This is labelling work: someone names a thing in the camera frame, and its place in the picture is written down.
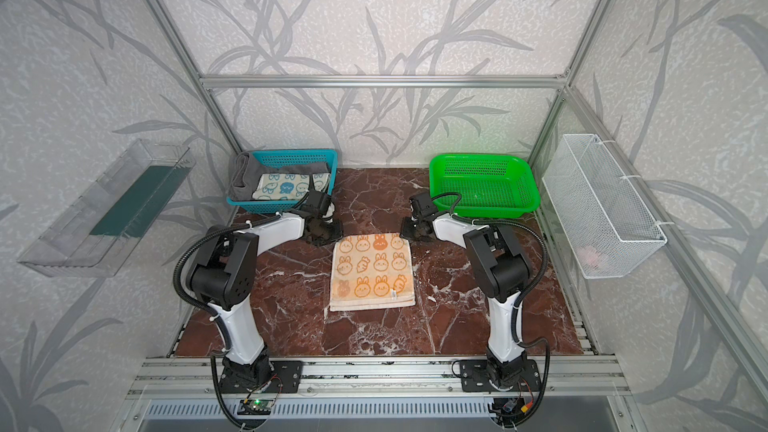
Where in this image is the orange patterned towel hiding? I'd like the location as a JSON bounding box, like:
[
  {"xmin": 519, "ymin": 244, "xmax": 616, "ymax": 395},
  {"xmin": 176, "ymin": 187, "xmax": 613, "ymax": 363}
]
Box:
[{"xmin": 329, "ymin": 233, "xmax": 416, "ymax": 312}]

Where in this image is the grey terry towel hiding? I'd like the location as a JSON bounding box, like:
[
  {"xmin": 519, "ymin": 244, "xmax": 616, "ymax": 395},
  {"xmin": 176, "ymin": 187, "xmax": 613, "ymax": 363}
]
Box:
[{"xmin": 228, "ymin": 152, "xmax": 331, "ymax": 202}]

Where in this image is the left green circuit board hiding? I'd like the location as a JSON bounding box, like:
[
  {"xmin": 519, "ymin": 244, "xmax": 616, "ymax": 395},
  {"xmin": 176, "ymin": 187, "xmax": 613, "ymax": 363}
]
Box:
[{"xmin": 237, "ymin": 398, "xmax": 276, "ymax": 416}]

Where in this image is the white wire mesh basket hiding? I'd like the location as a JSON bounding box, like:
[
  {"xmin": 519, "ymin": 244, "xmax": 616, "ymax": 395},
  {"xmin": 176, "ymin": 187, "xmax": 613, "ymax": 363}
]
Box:
[{"xmin": 543, "ymin": 134, "xmax": 667, "ymax": 279}]

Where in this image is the blue patterned towel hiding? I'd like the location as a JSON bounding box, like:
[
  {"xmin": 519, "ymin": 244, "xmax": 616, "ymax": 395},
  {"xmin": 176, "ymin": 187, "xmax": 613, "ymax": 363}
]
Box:
[{"xmin": 249, "ymin": 173, "xmax": 331, "ymax": 201}]

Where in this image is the right circuit board with wires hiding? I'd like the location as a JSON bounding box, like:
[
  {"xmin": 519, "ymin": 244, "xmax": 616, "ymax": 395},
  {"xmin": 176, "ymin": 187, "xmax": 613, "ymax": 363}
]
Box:
[{"xmin": 489, "ymin": 398, "xmax": 535, "ymax": 423}]

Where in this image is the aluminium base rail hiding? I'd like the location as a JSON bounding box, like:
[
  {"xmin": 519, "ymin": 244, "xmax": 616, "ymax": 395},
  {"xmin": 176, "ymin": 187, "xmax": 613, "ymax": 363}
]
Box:
[{"xmin": 126, "ymin": 355, "xmax": 631, "ymax": 400}]

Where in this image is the pink object in wire basket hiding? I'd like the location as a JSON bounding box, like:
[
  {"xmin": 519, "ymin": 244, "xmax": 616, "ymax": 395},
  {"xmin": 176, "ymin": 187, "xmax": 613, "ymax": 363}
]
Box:
[{"xmin": 579, "ymin": 246, "xmax": 605, "ymax": 269}]

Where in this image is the teal plastic basket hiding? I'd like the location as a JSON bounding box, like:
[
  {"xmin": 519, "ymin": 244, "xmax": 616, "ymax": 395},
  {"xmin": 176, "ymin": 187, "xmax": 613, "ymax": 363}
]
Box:
[{"xmin": 227, "ymin": 149, "xmax": 338, "ymax": 214}]

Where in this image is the green plastic basket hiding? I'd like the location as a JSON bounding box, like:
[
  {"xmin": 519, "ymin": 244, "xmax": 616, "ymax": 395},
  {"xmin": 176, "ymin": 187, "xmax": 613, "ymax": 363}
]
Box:
[{"xmin": 429, "ymin": 154, "xmax": 540, "ymax": 219}]

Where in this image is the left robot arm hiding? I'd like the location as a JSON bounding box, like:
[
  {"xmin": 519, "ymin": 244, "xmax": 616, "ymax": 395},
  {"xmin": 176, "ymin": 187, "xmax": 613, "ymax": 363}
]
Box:
[{"xmin": 172, "ymin": 190, "xmax": 343, "ymax": 387}]

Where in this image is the clear acrylic wall shelf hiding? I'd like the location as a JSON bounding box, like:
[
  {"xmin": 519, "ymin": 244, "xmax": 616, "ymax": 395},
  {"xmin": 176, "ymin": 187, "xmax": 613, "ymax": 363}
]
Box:
[{"xmin": 18, "ymin": 139, "xmax": 196, "ymax": 278}]

